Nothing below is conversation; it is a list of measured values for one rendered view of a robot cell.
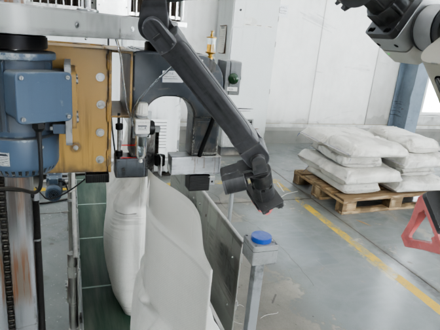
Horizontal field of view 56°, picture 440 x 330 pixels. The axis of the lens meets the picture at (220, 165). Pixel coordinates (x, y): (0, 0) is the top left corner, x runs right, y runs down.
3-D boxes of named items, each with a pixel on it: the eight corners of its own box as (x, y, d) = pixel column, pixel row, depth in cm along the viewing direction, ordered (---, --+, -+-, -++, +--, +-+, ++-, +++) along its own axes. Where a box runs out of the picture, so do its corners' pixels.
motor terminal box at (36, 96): (74, 133, 80) (73, 72, 76) (19, 139, 73) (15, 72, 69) (55, 124, 85) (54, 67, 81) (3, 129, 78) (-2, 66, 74)
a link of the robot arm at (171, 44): (158, 11, 75) (160, -3, 83) (133, 29, 76) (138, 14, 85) (275, 165, 96) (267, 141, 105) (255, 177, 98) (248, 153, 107)
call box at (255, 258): (276, 263, 119) (279, 245, 117) (251, 266, 117) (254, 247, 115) (265, 249, 126) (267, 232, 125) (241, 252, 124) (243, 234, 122)
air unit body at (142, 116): (152, 164, 105) (155, 104, 101) (133, 164, 104) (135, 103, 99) (149, 159, 109) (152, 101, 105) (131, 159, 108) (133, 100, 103)
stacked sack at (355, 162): (383, 170, 366) (387, 155, 362) (341, 170, 356) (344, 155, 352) (345, 149, 427) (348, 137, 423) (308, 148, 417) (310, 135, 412)
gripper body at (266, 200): (263, 216, 108) (260, 200, 102) (245, 190, 115) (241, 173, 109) (285, 205, 109) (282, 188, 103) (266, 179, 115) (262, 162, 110)
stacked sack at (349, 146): (411, 160, 363) (415, 144, 359) (348, 162, 341) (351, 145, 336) (378, 146, 401) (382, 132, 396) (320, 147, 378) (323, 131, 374)
